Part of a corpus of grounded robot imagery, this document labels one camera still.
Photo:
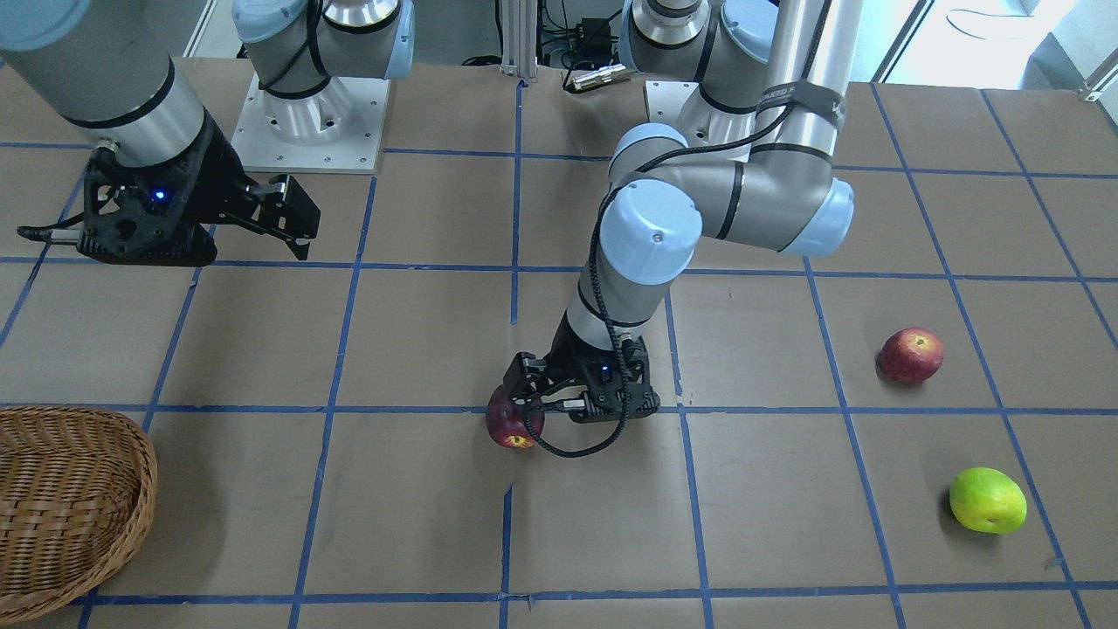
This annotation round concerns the green apple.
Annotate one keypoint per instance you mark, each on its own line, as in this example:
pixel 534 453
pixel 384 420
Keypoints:
pixel 986 500

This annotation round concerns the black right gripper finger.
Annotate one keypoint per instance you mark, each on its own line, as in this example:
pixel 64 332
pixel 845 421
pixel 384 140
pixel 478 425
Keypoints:
pixel 286 212

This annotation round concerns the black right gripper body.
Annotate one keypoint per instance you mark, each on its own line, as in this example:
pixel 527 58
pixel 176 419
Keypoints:
pixel 221 177

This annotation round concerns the wicker basket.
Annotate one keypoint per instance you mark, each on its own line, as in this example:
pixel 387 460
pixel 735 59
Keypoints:
pixel 78 497

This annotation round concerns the red yellow apple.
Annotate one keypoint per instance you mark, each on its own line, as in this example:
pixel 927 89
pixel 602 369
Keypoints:
pixel 911 356

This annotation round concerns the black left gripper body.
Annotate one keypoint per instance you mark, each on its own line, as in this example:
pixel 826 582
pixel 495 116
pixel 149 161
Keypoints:
pixel 569 355

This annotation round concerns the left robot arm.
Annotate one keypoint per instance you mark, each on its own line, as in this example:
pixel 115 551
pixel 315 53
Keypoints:
pixel 791 62

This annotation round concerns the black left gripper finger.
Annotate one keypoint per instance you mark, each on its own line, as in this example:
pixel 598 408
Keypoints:
pixel 529 377

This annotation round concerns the aluminium frame post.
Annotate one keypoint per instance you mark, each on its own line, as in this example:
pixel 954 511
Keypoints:
pixel 519 34

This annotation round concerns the metal connector plug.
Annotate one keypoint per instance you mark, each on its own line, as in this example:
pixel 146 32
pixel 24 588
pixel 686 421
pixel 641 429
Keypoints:
pixel 598 78

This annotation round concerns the dark red apple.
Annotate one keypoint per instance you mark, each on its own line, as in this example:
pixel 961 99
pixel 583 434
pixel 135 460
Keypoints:
pixel 505 422

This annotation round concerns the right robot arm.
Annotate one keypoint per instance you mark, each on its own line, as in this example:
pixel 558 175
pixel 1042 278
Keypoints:
pixel 98 66

